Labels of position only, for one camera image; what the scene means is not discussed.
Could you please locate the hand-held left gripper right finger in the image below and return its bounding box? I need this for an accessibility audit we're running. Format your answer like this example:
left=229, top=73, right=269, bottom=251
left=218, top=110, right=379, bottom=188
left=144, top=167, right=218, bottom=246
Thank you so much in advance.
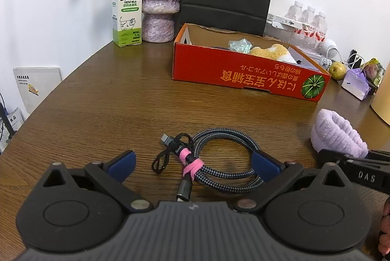
left=234, top=150, right=347, bottom=215

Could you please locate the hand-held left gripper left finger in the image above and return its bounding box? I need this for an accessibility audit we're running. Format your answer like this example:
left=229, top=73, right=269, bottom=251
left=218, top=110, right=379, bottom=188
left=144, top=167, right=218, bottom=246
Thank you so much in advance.
left=42, top=150, right=154, bottom=215

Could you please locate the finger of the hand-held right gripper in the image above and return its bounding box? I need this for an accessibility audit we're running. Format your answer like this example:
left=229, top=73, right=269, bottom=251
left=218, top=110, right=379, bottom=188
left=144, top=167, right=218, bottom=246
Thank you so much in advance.
left=367, top=150, right=390, bottom=163
left=318, top=149, right=355, bottom=170

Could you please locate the purple fluffy band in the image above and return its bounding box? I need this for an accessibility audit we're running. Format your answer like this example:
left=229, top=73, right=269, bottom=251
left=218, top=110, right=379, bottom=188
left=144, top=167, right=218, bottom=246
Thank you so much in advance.
left=310, top=109, right=369, bottom=159

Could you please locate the braided cable with pink tie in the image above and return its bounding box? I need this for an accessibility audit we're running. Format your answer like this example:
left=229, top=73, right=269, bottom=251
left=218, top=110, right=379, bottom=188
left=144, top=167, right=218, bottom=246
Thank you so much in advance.
left=151, top=128, right=265, bottom=204

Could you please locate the red cardboard box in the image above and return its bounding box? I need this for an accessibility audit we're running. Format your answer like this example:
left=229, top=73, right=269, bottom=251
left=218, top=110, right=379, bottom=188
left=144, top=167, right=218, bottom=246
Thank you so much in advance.
left=172, top=23, right=332, bottom=103

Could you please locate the yellow white plush toy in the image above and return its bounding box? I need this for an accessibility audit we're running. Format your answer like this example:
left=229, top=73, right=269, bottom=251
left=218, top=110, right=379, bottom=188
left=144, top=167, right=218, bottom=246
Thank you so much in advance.
left=249, top=43, right=301, bottom=64

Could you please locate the iridescent bundle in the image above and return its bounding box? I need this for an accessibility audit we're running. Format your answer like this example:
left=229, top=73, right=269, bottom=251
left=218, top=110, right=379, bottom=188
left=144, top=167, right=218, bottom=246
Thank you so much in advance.
left=228, top=38, right=253, bottom=54

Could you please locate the person's right hand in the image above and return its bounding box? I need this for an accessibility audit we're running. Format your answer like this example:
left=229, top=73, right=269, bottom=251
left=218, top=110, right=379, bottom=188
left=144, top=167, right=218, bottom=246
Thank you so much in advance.
left=377, top=196, right=390, bottom=261

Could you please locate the purple tissue pack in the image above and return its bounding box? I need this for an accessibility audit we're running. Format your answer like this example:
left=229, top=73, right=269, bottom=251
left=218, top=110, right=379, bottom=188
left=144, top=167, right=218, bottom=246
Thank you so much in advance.
left=341, top=68, right=371, bottom=101

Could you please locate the green yellow snack bag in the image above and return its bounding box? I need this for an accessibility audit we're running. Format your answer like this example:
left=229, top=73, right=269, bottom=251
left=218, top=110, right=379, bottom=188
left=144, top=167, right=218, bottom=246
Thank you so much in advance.
left=364, top=58, right=386, bottom=88

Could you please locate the yellow green fruit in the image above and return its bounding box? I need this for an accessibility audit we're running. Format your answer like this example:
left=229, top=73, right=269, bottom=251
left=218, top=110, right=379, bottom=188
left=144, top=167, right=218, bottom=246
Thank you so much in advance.
left=328, top=62, right=348, bottom=80

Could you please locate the black power adapter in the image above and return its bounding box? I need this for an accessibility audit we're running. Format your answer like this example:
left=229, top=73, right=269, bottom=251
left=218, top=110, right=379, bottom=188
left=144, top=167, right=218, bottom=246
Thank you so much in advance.
left=347, top=49, right=366, bottom=69

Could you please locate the white round device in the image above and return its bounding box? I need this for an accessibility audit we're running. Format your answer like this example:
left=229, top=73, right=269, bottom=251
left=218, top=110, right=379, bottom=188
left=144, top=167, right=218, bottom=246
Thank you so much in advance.
left=317, top=39, right=339, bottom=59

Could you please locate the white flat carton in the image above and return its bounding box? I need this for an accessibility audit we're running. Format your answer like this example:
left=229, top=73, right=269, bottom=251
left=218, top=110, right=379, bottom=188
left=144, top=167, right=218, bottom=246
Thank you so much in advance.
left=13, top=66, right=63, bottom=114

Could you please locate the white paper packet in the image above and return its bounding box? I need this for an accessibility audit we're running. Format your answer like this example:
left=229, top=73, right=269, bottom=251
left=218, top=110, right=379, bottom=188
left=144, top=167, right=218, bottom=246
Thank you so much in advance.
left=0, top=107, right=24, bottom=152

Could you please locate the clear plastic grain container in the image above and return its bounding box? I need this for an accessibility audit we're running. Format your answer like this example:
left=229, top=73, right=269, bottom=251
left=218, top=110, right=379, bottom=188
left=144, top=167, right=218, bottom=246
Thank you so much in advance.
left=264, top=22, right=294, bottom=44

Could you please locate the white flat packet box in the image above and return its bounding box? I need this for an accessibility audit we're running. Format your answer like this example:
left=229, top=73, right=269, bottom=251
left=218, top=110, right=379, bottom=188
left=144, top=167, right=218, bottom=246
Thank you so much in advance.
left=266, top=14, right=307, bottom=29

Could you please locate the white green milk carton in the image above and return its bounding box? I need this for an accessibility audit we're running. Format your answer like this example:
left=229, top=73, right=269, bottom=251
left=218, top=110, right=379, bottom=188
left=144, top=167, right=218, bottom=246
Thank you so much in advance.
left=111, top=0, right=144, bottom=47

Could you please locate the white cable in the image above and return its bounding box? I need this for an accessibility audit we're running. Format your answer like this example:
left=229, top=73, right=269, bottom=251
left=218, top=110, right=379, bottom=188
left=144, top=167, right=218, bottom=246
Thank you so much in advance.
left=320, top=56, right=366, bottom=70

